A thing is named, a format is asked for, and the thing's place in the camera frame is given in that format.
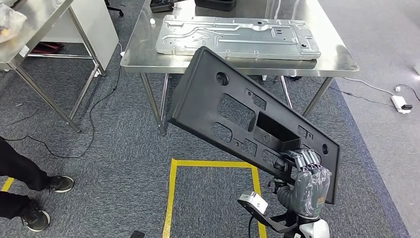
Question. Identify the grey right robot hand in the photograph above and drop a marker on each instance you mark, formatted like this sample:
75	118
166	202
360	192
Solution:
310	193

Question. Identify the black plastic panel part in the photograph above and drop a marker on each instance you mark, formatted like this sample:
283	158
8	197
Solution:
197	101

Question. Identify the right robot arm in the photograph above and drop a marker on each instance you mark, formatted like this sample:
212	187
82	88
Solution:
286	197

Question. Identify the stainless steel workbench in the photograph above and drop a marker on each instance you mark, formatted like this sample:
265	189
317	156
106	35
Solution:
141	49

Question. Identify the white power strip black plug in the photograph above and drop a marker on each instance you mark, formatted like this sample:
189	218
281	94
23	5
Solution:
398	103

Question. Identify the silver stamped metal sheet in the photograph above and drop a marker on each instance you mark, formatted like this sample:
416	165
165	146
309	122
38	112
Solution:
236	46

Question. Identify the black tray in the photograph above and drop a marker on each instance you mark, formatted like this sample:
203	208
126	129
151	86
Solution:
215	5

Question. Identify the small black box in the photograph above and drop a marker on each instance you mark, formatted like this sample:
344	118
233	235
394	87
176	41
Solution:
160	6

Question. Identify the white cabinet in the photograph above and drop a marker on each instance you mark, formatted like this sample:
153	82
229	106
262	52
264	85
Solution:
98	29

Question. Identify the black chair base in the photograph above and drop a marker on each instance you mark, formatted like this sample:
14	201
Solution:
115	10

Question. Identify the person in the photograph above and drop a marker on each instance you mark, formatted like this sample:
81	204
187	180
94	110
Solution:
19	170

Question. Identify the red object under table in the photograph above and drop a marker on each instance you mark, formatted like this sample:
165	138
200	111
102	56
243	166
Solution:
47	48

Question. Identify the stainless steel side table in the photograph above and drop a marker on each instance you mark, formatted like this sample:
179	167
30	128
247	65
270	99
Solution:
36	23

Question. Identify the clear plastic bag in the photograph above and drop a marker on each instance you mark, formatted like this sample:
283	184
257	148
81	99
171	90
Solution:
11	24

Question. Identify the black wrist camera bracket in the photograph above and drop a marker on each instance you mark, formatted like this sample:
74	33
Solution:
262	220

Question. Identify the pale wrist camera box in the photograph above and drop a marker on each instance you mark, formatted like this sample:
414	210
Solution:
253	202

